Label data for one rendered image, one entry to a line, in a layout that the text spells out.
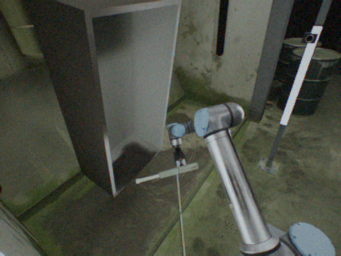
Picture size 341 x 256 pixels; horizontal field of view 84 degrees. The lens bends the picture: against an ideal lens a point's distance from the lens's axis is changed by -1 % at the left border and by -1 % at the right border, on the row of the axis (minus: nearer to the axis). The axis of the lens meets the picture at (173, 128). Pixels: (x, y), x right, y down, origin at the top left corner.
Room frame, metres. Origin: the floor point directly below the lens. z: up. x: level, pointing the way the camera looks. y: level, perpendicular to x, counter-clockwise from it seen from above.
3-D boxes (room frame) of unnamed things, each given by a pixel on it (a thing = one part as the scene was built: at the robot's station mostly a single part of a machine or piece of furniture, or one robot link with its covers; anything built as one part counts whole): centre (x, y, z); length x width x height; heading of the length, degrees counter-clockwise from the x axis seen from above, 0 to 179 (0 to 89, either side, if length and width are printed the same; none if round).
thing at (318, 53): (2.66, -2.02, 0.86); 0.54 x 0.54 x 0.01
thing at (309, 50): (1.43, -1.03, 1.02); 0.06 x 0.02 x 0.83; 53
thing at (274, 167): (1.46, -1.05, 0.01); 0.20 x 0.20 x 0.01; 53
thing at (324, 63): (2.65, -2.02, 0.44); 0.59 x 0.58 x 0.89; 157
